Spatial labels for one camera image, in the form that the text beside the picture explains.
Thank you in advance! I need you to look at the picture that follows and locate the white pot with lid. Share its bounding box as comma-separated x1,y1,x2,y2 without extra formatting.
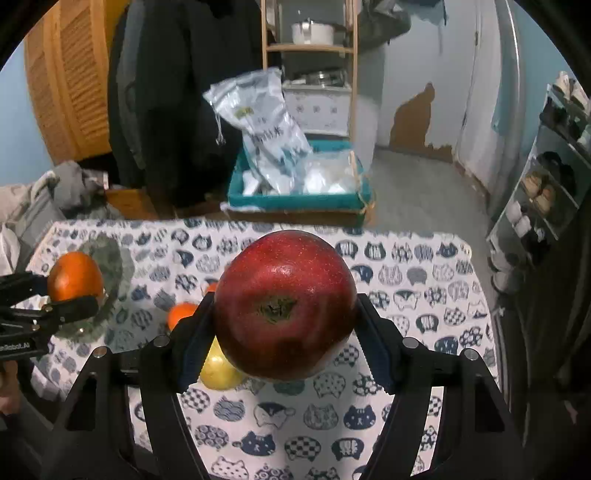
291,19,335,46

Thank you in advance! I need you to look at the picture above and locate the grey shoe rack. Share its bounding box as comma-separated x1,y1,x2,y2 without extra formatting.
488,71,590,295

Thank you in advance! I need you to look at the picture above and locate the teal storage box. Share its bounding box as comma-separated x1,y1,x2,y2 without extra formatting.
228,139,372,211

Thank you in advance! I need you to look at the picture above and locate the white patterned storage box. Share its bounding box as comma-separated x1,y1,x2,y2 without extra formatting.
283,83,352,137

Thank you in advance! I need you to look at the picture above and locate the yellow pear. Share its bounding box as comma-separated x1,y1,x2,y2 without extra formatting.
199,337,245,391

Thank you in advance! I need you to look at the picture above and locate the wooden louvered wardrobe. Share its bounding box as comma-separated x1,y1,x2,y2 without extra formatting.
24,0,128,165

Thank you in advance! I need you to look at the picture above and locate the large orange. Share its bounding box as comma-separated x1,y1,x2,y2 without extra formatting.
47,251,103,302

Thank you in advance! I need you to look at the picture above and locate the clear plastic bag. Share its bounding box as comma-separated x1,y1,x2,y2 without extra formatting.
298,149,361,195

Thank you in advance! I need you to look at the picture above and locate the wooden drawer box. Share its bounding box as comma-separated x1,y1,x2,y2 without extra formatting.
104,188,159,220

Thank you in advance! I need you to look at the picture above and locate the green glass bowl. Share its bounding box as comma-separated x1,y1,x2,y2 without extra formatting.
59,237,137,342

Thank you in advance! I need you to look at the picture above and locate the cat pattern tablecloth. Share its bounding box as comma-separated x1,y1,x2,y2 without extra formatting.
28,219,496,479

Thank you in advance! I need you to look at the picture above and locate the black hanging jacket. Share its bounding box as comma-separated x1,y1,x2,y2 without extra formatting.
107,1,263,210

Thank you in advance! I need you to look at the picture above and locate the person's left hand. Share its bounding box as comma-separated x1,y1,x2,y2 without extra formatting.
0,360,21,416

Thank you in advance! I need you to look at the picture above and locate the wooden shelf rack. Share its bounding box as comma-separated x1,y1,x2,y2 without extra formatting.
260,0,362,139

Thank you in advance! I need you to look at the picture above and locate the white rice bag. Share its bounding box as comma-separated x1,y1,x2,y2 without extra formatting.
204,67,312,195

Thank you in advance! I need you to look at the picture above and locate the steel steamer pot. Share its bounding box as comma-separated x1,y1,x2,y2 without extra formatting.
298,68,348,88

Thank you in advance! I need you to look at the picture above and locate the red apple back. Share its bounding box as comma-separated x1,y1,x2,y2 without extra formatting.
214,230,356,381

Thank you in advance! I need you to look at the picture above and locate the pile of grey clothes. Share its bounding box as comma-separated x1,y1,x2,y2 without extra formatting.
1,161,122,275

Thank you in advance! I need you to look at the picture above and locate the grey metal pipe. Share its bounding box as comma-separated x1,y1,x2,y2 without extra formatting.
488,1,526,220

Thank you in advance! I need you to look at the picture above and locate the small tangerine back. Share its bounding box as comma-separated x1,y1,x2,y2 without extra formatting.
167,302,198,331

